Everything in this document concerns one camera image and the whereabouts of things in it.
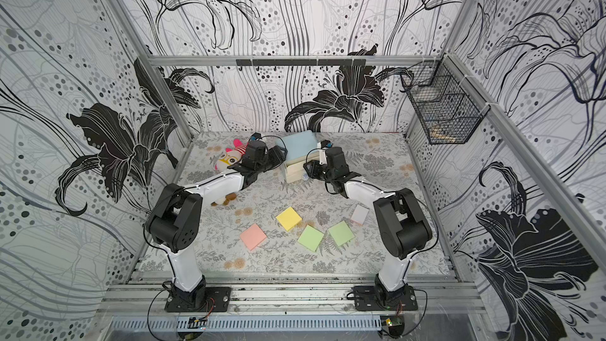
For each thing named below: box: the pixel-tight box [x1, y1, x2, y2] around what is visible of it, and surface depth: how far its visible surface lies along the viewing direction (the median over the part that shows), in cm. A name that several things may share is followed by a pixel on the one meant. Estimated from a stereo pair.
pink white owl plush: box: [213, 138, 248, 172], surface depth 103 cm
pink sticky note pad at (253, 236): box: [239, 223, 268, 252], surface depth 88 cm
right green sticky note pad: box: [328, 220, 356, 247], surface depth 88 cm
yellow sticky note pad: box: [276, 206, 303, 232], surface depth 93 cm
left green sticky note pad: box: [297, 224, 325, 252], surface depth 88 cm
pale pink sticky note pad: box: [350, 204, 370, 226], surface depth 93 cm
